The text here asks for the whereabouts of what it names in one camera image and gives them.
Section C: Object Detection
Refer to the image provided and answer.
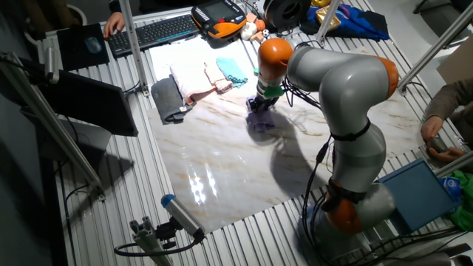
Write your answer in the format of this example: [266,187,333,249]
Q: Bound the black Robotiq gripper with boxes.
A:
[246,93,277,115]

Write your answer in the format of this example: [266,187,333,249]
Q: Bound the purple microfibre cloth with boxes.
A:
[246,106,277,133]

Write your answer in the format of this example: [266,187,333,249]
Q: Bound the dark handheld device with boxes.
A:
[428,136,450,154]

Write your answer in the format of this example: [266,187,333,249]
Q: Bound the khaki sleeved forearm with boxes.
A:
[424,78,473,123]

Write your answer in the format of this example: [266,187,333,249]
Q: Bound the teal microfibre cloth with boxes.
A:
[216,56,249,89]

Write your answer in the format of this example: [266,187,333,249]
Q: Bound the small pink microfibre cloth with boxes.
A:
[203,61,234,94]

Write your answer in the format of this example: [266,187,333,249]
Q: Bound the blue fabric cloth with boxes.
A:
[299,2,391,41]

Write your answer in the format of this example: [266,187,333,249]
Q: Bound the bare right hand, dark sleeve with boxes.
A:
[103,12,126,40]

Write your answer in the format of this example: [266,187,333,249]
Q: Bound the bare right hand, khaki sleeve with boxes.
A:
[421,115,445,144]

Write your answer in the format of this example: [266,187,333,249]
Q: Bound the bare left hand, khaki sleeve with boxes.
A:
[428,146,467,164]

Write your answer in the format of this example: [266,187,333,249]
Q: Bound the large pink white towel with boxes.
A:
[169,61,219,106]

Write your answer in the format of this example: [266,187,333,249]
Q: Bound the white plastic figure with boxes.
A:
[240,21,258,41]

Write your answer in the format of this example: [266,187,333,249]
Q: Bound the dark grey folded towel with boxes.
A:
[150,75,197,125]

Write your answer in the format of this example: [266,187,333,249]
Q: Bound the white printed paper sheets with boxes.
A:
[149,36,259,82]

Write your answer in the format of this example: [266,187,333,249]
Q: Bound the orange black teach pendant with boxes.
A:
[190,0,248,40]

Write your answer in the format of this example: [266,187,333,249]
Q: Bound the black round spool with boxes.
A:
[262,0,313,33]

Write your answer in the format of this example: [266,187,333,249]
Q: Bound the gold wrapped box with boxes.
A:
[315,5,341,33]

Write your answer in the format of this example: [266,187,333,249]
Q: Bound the black computer keyboard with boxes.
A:
[106,13,201,59]

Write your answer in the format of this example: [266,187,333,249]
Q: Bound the black flat monitor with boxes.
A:
[36,69,140,137]

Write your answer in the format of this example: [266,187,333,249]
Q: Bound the grey monitor base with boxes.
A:
[58,120,112,156]

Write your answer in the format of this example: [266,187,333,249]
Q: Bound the blue computer mouse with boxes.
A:
[84,35,103,55]

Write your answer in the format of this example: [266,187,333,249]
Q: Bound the blue plastic box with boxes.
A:
[376,157,461,233]

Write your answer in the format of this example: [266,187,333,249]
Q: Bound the black mouse pad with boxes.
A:
[56,22,111,72]

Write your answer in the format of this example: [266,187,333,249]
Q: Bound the short aluminium profile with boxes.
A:
[434,151,473,178]

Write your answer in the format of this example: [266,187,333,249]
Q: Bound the brown cardboard sheet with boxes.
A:
[435,46,473,85]

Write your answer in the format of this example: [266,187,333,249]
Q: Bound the long slanted aluminium profile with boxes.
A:
[0,51,106,202]

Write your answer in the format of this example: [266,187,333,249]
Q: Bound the blue printed packet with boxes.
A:
[439,176,463,203]

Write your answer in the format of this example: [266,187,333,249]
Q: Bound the green fabric bag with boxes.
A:
[449,169,473,233]

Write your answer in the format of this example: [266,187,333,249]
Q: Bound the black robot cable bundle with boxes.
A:
[281,41,336,266]

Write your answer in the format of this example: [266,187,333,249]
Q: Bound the aluminium post beside blue cloth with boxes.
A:
[315,0,343,44]

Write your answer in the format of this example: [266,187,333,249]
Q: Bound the silver camera with blue tip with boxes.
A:
[160,194,206,241]

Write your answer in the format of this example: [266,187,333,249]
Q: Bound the aluminium post beside keyboard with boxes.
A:
[118,0,151,98]

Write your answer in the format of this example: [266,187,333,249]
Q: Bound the black camera cable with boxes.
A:
[113,236,203,258]

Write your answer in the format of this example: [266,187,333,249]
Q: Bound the aluminium post beside cardboard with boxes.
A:
[397,1,473,96]

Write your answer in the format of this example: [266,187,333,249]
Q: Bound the silver camera on profile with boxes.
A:
[43,46,61,85]

